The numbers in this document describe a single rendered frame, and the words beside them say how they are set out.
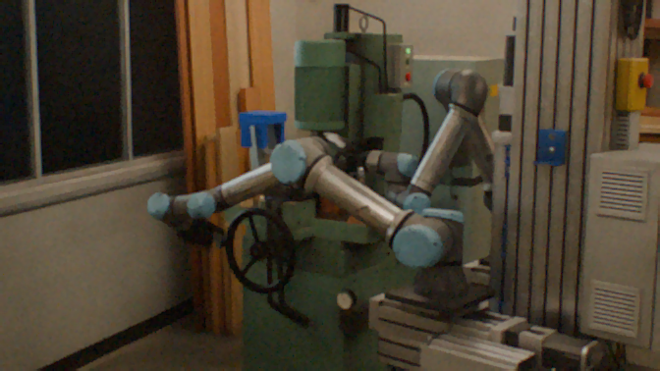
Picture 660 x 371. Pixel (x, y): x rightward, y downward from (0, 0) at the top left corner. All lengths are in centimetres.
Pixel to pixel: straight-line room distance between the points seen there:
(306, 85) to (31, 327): 164
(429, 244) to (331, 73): 100
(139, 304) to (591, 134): 278
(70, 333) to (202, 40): 155
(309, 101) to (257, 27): 201
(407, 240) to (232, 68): 269
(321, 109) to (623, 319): 128
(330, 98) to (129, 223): 163
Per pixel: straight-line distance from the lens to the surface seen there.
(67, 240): 413
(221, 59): 483
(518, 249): 257
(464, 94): 276
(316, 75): 313
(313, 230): 309
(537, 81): 247
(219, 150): 452
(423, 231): 233
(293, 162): 245
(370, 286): 322
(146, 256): 460
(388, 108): 327
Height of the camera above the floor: 154
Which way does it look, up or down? 9 degrees down
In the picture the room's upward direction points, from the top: 1 degrees clockwise
